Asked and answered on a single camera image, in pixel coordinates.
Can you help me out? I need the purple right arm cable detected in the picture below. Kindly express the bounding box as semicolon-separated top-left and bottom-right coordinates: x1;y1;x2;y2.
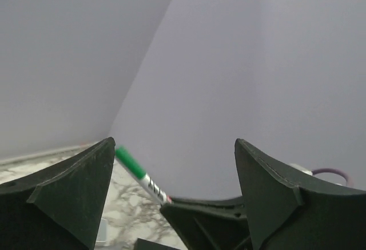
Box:
311;167;354;187

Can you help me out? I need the green whiteboard marker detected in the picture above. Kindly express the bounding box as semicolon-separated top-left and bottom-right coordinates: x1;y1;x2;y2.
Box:
115;147;172;205

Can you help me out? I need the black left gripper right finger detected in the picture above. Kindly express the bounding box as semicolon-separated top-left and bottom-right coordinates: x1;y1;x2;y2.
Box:
234;139;365;249

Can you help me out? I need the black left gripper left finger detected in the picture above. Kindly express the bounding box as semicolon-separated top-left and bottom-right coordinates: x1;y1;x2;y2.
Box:
1;137;115;249

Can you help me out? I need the grey white router box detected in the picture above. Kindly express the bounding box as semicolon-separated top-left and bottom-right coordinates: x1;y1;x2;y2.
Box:
95;219;108;247

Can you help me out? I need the black network switch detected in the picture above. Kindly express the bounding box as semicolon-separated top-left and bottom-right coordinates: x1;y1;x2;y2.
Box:
133;238;178;250

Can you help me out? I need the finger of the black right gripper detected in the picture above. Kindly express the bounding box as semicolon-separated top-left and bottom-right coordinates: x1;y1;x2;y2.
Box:
160;196;252;250

